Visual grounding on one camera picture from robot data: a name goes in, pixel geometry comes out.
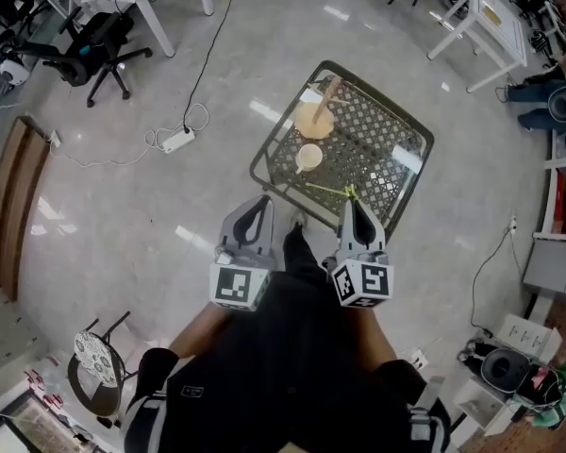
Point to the black office chair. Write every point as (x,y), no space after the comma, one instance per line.
(87,59)

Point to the small white power adapter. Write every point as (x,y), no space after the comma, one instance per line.
(55,138)

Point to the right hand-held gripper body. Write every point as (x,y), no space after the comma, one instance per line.
(363,281)

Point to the wooden mug stand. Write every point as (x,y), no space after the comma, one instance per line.
(313,123)

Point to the white storage shelf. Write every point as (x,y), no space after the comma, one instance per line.
(561,196)

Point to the person's grey shoe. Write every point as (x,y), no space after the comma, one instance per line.
(298,217)

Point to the white floor socket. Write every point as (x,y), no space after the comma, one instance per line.
(419,358)

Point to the black metal lattice table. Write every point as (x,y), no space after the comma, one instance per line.
(377,158)

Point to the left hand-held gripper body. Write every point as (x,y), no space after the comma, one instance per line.
(233,283)

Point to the white round machine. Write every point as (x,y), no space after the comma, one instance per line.
(11,73)

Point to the floral cushion metal chair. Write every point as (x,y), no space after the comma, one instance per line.
(94,354)

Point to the grey cabinet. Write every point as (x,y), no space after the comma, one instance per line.
(556,267)

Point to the low white table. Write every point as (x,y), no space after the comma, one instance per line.
(500,21)

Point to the person's right forearm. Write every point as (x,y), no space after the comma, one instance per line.
(372,342)

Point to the person's left forearm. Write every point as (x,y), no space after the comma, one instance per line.
(200,330)

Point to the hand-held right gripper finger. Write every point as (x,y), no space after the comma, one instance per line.
(376,239)
(345,229)

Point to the beige cup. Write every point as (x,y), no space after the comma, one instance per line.
(310,156)

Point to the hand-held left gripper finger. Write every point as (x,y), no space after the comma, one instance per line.
(266,239)
(230,234)

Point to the white desk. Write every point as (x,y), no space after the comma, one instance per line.
(155,26)

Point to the white wall power strip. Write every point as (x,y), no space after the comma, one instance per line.
(513,224)

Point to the person's black clothing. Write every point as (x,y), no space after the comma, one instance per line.
(287,371)

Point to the brown wooden bench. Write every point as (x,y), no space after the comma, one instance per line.
(14,206)

